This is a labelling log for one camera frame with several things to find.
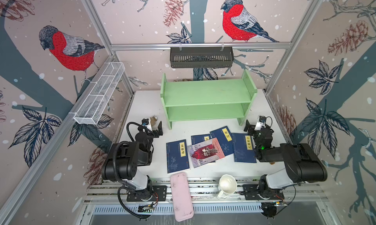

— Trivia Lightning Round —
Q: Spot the blue book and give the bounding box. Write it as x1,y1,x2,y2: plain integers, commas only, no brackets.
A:
232,133,257,163
191,134,212,145
210,126,234,156
166,139,190,174

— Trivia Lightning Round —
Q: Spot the red pink Hamlet book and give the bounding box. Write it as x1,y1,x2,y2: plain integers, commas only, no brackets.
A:
188,138,225,168

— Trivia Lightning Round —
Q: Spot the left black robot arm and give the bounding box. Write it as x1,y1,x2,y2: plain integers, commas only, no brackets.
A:
101,118,163,220

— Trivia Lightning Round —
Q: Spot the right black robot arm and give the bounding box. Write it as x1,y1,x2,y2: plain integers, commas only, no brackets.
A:
243,121,328,201

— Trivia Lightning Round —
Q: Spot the glass spice jar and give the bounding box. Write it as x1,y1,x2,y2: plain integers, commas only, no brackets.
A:
150,116,158,126

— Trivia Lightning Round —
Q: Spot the green wooden two-tier shelf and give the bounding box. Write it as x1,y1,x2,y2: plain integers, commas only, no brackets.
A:
160,70,258,128

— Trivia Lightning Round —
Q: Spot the white ceramic mug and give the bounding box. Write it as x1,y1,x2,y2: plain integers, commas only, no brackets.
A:
217,174,238,199

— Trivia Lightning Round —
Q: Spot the dark grey hanging basket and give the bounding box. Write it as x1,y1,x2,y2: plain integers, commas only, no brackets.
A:
170,47,234,68

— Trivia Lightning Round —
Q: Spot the pink pencil case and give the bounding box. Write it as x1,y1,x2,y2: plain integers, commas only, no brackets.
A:
170,172,194,222

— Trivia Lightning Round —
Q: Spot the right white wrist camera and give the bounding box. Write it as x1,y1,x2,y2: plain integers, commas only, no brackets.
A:
255,115,267,131

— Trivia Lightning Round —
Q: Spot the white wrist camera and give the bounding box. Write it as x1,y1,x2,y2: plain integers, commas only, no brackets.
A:
142,118,152,131
255,115,267,131

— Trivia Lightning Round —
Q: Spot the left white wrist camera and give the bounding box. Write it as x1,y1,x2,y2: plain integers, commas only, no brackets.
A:
142,118,152,131

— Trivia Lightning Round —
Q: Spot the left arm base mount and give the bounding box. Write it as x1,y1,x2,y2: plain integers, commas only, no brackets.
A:
126,185,167,202

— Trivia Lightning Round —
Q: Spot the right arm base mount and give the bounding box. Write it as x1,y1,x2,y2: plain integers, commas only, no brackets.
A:
242,184,285,201

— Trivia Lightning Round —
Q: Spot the white wire mesh basket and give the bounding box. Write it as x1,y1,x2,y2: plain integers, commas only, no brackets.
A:
73,62,125,125

